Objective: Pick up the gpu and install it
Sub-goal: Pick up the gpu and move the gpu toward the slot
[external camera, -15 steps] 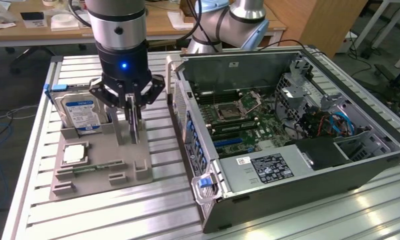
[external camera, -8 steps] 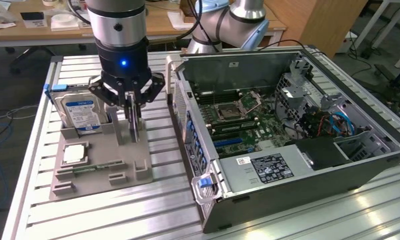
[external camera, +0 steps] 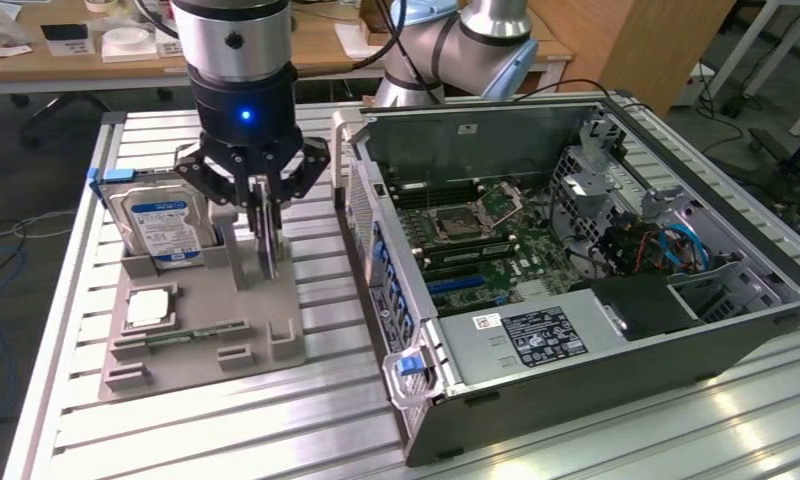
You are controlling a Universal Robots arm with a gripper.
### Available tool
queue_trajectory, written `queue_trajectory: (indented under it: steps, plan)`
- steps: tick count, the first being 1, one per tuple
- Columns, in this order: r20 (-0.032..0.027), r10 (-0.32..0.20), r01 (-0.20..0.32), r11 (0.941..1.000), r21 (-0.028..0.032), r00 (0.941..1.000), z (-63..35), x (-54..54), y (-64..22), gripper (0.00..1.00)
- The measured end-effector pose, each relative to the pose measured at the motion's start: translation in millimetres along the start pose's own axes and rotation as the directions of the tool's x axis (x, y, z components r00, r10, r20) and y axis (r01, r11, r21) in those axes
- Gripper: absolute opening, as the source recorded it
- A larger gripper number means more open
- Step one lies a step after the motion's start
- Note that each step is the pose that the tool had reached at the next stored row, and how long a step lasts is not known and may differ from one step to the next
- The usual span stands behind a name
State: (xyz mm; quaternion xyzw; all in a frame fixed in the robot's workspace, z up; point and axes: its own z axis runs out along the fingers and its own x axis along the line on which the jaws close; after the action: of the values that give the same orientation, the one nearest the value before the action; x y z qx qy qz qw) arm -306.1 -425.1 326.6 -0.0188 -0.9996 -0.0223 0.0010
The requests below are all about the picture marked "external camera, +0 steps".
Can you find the wooden cabinet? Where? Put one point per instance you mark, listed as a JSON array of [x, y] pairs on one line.
[[653, 50]]

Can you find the thin locking lever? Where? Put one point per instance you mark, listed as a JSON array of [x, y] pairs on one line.
[[429, 197]]

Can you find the white case sticker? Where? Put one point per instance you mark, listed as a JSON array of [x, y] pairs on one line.
[[468, 130]]

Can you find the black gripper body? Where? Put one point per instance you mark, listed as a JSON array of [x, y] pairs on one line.
[[246, 115]]

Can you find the silver CPU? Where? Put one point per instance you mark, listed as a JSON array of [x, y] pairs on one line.
[[149, 307]]

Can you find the wooden desk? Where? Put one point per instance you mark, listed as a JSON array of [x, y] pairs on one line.
[[73, 70]]

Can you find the installed RAM stick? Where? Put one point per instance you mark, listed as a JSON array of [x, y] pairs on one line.
[[466, 248], [473, 260]]

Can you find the metal socket cover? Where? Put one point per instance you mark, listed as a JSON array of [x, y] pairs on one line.
[[500, 202]]

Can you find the hard disk with blue caddy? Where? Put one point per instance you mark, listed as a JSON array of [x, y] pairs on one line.
[[155, 225]]

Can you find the white box with black top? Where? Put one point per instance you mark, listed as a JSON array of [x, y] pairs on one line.
[[66, 37]]

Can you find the metal disk bay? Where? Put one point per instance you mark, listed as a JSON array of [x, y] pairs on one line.
[[740, 285], [586, 190]]

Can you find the gray parts rack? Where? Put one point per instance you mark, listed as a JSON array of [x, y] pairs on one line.
[[199, 310]]

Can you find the green motherboard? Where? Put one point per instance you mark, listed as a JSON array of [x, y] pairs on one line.
[[540, 260]]

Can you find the open PC case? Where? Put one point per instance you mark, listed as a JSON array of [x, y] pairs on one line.
[[573, 400]]

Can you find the graphics card with metal bracket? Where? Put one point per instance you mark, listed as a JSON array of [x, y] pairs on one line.
[[269, 250]]

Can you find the green RAM stick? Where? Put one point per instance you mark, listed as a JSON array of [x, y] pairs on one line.
[[173, 339]]

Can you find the small white box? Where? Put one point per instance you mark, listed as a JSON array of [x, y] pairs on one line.
[[167, 50]]

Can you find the black drive box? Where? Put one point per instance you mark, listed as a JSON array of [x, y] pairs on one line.
[[640, 305]]

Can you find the CPU socket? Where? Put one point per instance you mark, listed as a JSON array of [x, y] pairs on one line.
[[456, 222]]

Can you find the white box with tape roll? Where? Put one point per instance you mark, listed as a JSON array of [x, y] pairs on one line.
[[127, 45]]

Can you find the black chair base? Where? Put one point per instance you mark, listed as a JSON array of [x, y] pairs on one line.
[[46, 110]]

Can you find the blue expansion slot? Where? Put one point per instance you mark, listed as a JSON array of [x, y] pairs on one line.
[[456, 285]]

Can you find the silver chipset heatsink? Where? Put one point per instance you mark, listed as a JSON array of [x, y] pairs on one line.
[[541, 288]]

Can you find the white paper card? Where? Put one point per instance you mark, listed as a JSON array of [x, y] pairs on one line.
[[6, 51]]

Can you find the gray power supply unit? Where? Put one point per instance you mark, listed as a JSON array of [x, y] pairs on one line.
[[480, 350]]

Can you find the blue case latch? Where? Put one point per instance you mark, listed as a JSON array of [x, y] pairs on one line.
[[409, 365]]

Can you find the white table frame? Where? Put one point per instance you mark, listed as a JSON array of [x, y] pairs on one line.
[[756, 45]]

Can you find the white booklet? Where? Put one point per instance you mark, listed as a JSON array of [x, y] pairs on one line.
[[359, 42]]

